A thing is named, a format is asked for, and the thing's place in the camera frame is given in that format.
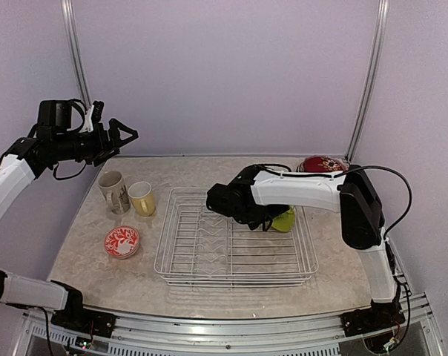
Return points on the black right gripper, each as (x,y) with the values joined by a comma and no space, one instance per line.
(276,210)

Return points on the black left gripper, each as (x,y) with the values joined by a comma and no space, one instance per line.
(101,144)

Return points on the lime green bowl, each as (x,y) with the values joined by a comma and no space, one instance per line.
(285,221)

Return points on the tall white patterned mug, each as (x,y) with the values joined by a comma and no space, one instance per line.
(113,188)

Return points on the pale yellow mug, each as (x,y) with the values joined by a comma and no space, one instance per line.
(142,198)

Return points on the dark brown small dish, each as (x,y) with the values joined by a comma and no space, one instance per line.
(321,164)

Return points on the white red patterned bowl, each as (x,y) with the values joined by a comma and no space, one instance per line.
(121,242)

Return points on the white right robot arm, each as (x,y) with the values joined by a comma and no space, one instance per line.
(262,192)

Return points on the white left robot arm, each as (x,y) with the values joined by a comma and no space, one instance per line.
(65,130)

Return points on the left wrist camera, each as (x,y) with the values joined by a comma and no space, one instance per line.
(92,117)

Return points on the white wire dish rack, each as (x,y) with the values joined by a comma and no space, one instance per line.
(198,247)

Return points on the left aluminium corner post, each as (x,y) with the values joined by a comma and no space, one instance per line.
(72,37)

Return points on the aluminium corner post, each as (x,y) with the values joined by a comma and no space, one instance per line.
(370,78)
(72,37)

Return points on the aluminium front rail frame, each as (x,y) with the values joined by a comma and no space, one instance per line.
(318,334)

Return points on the right aluminium corner post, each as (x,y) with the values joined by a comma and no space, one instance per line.
(370,78)

